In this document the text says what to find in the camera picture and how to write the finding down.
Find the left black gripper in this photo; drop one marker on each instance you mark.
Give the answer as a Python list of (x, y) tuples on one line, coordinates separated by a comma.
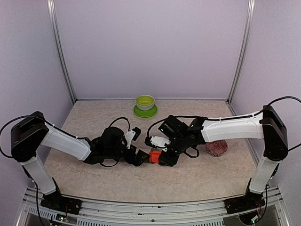
[(130, 160)]

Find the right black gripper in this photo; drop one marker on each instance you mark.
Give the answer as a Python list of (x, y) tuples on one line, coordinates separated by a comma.
[(168, 161)]

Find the red pill bottle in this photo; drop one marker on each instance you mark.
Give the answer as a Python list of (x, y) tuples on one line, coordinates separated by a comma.
[(154, 156)]

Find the green weekly pill organizer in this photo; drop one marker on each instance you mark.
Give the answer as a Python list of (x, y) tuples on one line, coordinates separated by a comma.
[(154, 149)]

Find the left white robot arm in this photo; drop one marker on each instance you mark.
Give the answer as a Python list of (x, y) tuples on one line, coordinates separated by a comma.
[(34, 130)]

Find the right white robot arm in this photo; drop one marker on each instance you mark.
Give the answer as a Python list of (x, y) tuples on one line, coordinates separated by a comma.
[(264, 124)]

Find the green saucer plate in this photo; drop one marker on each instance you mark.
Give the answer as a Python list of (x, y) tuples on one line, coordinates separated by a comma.
[(145, 114)]

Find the red patterned oval tin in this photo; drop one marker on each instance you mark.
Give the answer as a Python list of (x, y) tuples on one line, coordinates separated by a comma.
[(217, 148)]

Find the green and white bowl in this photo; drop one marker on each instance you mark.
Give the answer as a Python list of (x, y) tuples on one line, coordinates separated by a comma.
[(145, 102)]

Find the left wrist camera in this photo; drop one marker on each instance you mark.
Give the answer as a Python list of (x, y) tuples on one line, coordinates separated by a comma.
[(132, 135)]

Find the front aluminium rail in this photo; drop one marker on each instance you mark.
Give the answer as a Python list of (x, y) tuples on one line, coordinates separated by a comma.
[(93, 212)]

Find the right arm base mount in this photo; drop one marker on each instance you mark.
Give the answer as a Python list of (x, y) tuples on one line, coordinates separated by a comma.
[(240, 204)]

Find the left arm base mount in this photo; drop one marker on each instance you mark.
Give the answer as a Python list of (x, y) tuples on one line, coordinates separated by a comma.
[(62, 204)]

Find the right aluminium frame post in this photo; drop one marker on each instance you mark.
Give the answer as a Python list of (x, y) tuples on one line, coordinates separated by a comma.
[(243, 50)]

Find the aluminium frame post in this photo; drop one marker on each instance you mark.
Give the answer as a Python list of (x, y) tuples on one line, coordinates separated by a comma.
[(59, 48), (243, 50)]

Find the left aluminium frame post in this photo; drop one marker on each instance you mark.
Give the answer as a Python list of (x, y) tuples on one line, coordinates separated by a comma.
[(59, 48)]

